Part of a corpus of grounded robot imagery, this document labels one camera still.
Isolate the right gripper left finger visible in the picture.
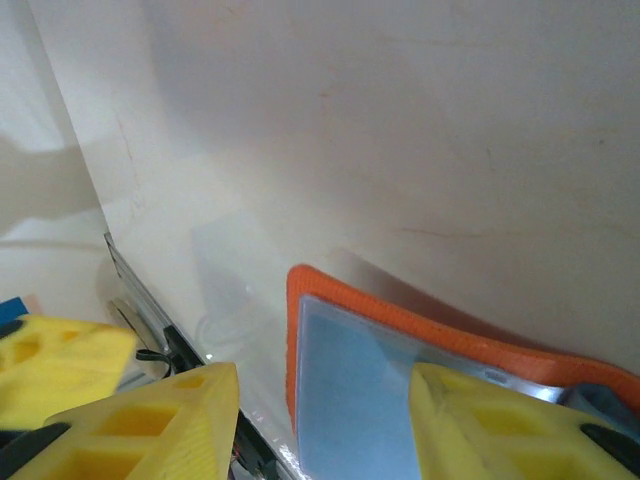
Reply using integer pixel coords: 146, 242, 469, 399
0, 362, 241, 480

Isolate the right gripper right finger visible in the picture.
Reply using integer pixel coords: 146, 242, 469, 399
409, 362, 640, 480

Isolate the blue credit card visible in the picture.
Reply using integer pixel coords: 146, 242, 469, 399
299, 309, 421, 480
559, 382, 640, 436

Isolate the orange card holder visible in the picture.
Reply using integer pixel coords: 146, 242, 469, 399
284, 263, 640, 480

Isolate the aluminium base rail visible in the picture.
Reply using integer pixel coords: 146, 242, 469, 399
103, 232, 301, 480

